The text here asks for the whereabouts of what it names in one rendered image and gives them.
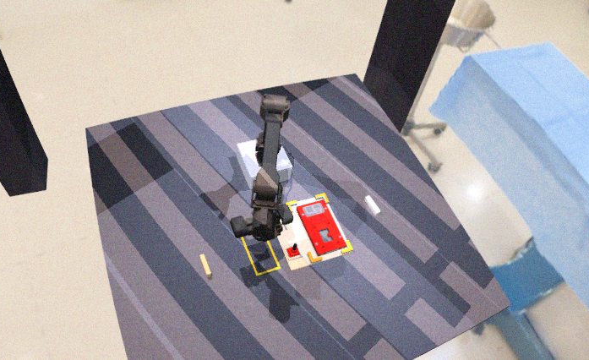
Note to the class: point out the tan rectangular block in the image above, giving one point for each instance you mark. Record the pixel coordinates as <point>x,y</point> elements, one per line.
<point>207,270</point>

